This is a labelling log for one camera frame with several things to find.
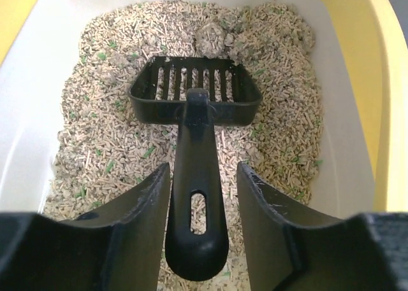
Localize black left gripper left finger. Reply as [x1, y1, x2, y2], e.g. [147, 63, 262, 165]
[1, 164, 170, 290]

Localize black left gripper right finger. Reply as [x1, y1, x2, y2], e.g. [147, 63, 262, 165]
[237, 163, 407, 290]

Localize black slotted litter scoop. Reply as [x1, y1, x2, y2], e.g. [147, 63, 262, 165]
[128, 56, 262, 281]

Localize white litter clump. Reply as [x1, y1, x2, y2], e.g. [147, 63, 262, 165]
[195, 22, 225, 59]

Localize beige cat litter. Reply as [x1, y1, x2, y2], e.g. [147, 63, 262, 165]
[44, 1, 323, 290]

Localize yellow litter box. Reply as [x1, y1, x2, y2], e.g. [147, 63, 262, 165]
[1, 0, 407, 218]

